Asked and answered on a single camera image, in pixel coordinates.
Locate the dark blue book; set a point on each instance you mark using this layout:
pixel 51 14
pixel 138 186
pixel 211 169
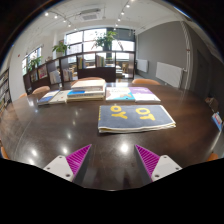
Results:
pixel 46 97

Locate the grey towel with yellow letters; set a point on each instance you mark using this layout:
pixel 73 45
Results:
pixel 133 121

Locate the small white radiator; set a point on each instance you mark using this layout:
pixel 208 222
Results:
pixel 142 65

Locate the wall bookshelf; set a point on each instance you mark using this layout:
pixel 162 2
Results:
pixel 4 90

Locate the ceiling air conditioner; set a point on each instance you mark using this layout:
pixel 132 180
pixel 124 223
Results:
pixel 90 15

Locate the white wall pipes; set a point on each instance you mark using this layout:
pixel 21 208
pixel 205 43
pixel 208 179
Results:
pixel 186 56

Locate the ceiling spot lights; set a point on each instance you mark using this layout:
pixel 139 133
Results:
pixel 122 12

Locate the blue and white book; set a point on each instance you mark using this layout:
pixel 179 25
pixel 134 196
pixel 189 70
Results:
pixel 83 94

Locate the purple and white book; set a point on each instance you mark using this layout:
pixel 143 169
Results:
pixel 145 94

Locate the thin white book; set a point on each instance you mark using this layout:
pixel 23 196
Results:
pixel 60 97

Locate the large potted plant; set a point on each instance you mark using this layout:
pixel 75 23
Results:
pixel 105 40

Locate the large white radiator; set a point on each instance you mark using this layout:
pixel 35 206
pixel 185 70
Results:
pixel 168 74

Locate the medium potted plant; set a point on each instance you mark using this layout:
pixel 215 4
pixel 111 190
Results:
pixel 60 48

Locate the dark open shelf unit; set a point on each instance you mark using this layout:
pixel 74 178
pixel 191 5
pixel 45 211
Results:
pixel 96 74

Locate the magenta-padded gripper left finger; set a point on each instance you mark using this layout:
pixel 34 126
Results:
pixel 63 166

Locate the small potted plant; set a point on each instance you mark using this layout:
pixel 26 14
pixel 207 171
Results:
pixel 35 62

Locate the blue and red booklet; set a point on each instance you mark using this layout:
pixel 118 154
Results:
pixel 217 120

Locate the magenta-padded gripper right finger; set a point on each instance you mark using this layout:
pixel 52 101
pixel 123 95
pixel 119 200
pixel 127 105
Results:
pixel 160 166

